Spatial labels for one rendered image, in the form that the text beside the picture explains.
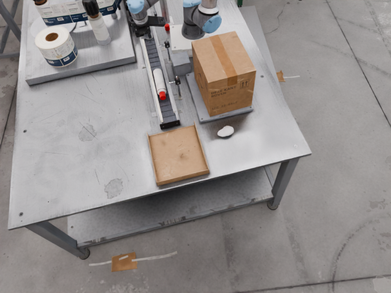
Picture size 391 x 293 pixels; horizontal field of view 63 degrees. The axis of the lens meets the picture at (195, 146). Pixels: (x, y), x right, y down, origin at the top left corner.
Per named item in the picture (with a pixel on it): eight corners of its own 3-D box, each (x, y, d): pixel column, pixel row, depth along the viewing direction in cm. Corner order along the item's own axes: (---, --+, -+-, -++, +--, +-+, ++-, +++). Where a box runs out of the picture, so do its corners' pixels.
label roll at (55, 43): (80, 61, 196) (70, 43, 183) (48, 71, 193) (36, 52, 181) (75, 40, 206) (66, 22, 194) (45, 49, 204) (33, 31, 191)
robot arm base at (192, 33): (181, 25, 206) (180, 11, 198) (204, 24, 206) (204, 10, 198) (181, 40, 198) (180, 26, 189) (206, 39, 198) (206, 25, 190)
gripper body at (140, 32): (134, 25, 170) (128, 13, 158) (149, 21, 170) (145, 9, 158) (137, 38, 169) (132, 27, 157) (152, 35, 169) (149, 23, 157)
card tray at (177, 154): (148, 136, 170) (146, 132, 167) (195, 124, 172) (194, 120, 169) (157, 186, 155) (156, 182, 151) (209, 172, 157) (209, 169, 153)
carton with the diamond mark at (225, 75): (194, 77, 187) (191, 40, 164) (233, 67, 189) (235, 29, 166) (209, 117, 172) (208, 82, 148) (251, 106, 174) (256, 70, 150)
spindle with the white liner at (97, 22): (96, 37, 206) (79, -5, 181) (110, 34, 207) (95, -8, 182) (98, 46, 202) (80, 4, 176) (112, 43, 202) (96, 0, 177)
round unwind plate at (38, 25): (31, 17, 222) (31, 15, 221) (75, 7, 224) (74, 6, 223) (30, 46, 206) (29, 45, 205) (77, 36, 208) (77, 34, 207)
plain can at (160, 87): (152, 68, 181) (157, 96, 171) (160, 67, 182) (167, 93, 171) (153, 75, 186) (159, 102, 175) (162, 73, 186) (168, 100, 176)
